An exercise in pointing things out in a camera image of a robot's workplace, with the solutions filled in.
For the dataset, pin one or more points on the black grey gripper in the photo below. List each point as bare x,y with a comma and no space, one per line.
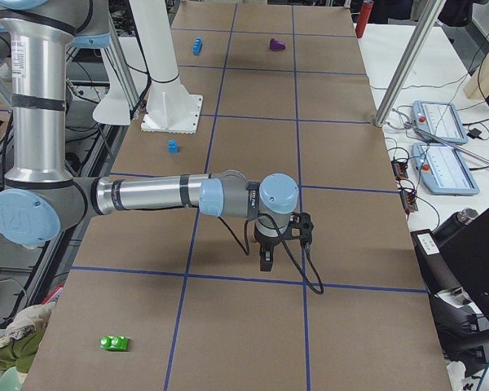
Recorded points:
267,240

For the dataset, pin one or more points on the purple trapezoid block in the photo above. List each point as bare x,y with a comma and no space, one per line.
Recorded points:
276,45

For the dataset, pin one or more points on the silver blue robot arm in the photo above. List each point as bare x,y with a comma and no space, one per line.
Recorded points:
41,198

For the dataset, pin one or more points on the small blue block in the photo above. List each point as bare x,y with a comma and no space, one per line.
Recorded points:
172,146

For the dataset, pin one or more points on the green block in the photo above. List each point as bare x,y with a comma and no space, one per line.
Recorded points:
114,343

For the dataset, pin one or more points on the lower teach pendant tablet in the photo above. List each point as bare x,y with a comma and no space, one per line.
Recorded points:
443,170

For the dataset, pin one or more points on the teach pendant tablet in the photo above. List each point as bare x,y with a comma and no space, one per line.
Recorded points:
443,170
439,119

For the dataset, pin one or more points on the long blue block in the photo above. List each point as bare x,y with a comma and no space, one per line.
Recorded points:
197,46

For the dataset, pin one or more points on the upper teach pendant tablet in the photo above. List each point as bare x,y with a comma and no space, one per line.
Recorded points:
439,119

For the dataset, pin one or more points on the red cylinder bottle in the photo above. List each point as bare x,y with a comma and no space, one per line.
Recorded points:
363,18

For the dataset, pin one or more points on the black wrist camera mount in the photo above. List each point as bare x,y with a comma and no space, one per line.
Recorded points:
303,226

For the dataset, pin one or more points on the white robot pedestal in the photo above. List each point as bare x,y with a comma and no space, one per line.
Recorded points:
147,77

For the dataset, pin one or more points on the aluminium frame post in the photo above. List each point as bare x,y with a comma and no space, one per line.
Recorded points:
413,48

